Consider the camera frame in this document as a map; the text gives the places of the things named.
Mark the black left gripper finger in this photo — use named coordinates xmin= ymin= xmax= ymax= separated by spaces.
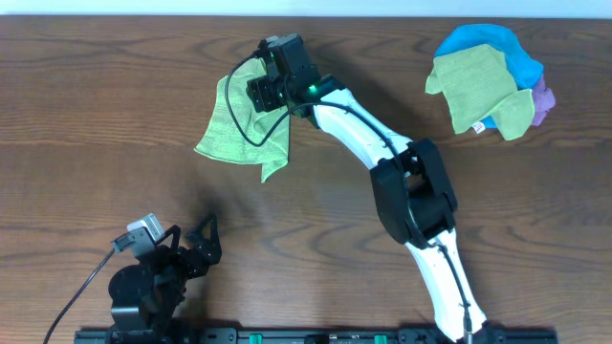
xmin=186 ymin=213 xmax=221 ymax=253
xmin=157 ymin=225 xmax=182 ymax=250

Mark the blue cloth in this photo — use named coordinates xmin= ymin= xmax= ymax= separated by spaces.
xmin=433 ymin=23 xmax=545 ymax=130

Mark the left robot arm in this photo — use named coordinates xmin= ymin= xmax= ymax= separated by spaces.
xmin=105 ymin=213 xmax=222 ymax=343

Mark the purple cloth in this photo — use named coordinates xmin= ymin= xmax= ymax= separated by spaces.
xmin=531 ymin=75 xmax=556 ymax=126

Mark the black right camera cable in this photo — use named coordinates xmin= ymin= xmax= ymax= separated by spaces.
xmin=224 ymin=50 xmax=474 ymax=344

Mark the olive green cloth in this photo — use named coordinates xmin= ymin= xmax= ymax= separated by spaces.
xmin=425 ymin=44 xmax=535 ymax=140

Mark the light green microfiber cloth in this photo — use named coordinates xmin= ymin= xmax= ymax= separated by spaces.
xmin=195 ymin=58 xmax=290 ymax=182

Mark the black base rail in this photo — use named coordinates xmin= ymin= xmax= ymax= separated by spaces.
xmin=74 ymin=326 xmax=559 ymax=344

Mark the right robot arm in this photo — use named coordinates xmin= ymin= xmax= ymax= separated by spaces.
xmin=247 ymin=33 xmax=487 ymax=343

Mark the black camera cable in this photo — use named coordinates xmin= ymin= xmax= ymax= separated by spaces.
xmin=41 ymin=247 xmax=119 ymax=344
xmin=224 ymin=50 xmax=474 ymax=344

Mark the black left camera cable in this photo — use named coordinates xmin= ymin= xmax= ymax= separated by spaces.
xmin=41 ymin=247 xmax=119 ymax=344

